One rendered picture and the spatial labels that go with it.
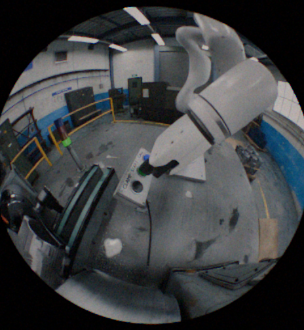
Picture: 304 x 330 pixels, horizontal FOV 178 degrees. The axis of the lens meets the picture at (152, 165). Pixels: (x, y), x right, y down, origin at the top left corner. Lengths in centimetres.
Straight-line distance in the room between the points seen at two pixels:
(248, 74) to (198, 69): 36
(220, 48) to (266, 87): 13
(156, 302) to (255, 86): 35
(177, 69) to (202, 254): 691
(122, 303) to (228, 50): 47
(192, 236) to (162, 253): 15
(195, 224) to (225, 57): 59
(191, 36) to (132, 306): 75
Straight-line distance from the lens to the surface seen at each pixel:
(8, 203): 59
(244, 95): 15
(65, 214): 51
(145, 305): 22
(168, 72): 677
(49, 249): 36
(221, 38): 26
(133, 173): 24
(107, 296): 22
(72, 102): 550
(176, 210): 50
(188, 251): 49
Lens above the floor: 126
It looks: 45 degrees down
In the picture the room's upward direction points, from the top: straight up
